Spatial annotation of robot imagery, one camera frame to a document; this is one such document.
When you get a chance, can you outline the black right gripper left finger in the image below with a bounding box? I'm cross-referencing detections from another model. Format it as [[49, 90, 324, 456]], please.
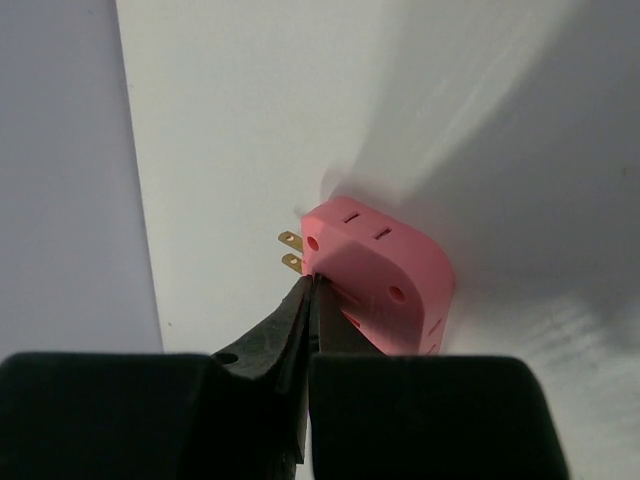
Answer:
[[1, 277, 312, 479]]

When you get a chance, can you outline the pink plug adapter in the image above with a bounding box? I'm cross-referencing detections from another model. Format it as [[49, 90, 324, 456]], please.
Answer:
[[278, 196, 456, 355]]

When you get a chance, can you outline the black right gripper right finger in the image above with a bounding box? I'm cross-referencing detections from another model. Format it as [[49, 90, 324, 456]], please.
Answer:
[[309, 276, 570, 479]]

